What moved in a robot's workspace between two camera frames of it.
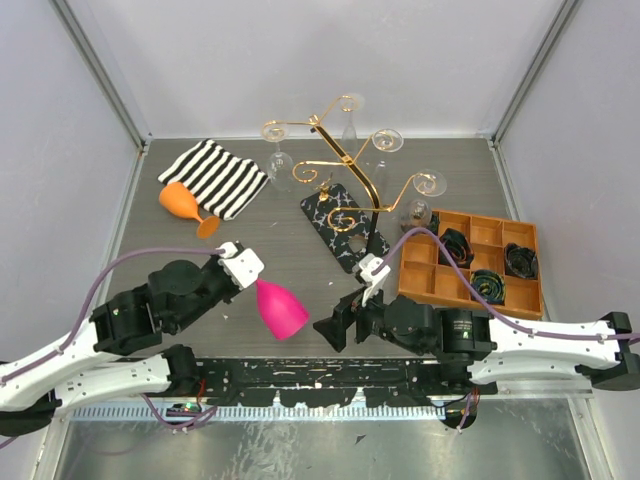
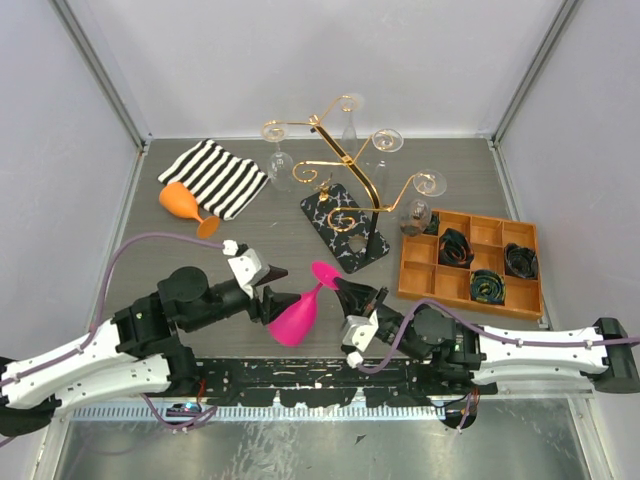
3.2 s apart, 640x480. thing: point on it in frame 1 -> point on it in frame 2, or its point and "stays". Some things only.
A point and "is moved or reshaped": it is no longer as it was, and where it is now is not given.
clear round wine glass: (418, 212) stays
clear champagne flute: (385, 142) stays
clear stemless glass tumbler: (280, 168) stays
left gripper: (216, 264) -> (275, 302)
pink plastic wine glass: (283, 315) is moved or reshaped
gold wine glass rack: (349, 230) stays
